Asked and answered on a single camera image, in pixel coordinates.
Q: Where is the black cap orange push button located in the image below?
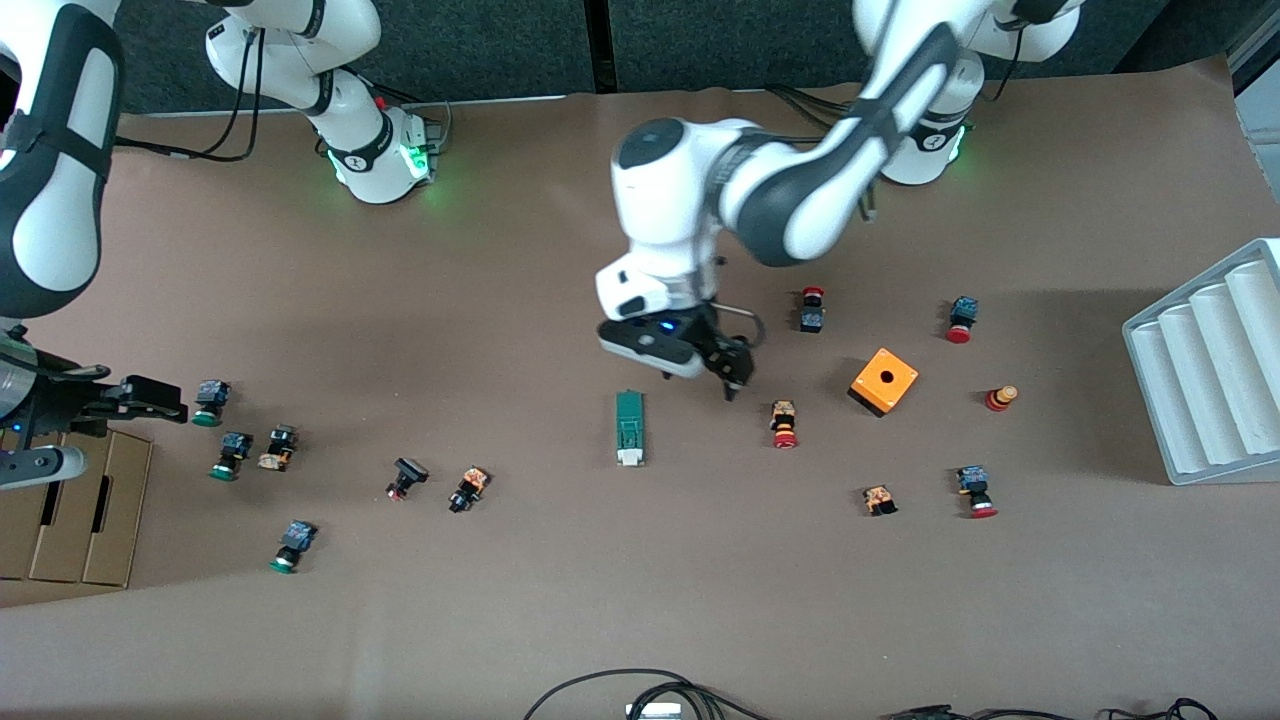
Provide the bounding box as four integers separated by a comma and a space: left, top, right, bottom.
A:
448, 466, 491, 515
257, 424, 299, 473

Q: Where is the black looped cable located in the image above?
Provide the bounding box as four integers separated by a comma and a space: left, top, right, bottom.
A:
522, 668, 776, 720

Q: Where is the black base cable bundle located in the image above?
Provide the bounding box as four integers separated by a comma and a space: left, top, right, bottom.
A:
765, 84, 856, 129

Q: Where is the brown cardboard box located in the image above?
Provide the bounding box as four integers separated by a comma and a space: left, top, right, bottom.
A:
0, 430, 153, 588

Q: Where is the white ridged tray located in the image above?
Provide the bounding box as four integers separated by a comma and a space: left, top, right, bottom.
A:
1122, 238, 1280, 487

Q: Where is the orange button enclosure box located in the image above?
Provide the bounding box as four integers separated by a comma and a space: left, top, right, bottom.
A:
848, 347, 920, 419

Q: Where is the green cap push button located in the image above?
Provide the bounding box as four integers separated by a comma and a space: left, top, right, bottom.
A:
192, 379, 232, 428
268, 520, 319, 575
208, 431, 253, 482

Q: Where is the brown paper table cover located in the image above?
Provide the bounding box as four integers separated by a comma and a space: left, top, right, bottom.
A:
0, 58, 1280, 720

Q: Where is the green load switch white handle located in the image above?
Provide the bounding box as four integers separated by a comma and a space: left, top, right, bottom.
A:
614, 389, 649, 467

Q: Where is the black square red switch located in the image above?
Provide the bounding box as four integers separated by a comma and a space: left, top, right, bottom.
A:
385, 457, 430, 502

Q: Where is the black vertical panel post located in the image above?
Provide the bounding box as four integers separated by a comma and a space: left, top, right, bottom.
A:
585, 0, 617, 94

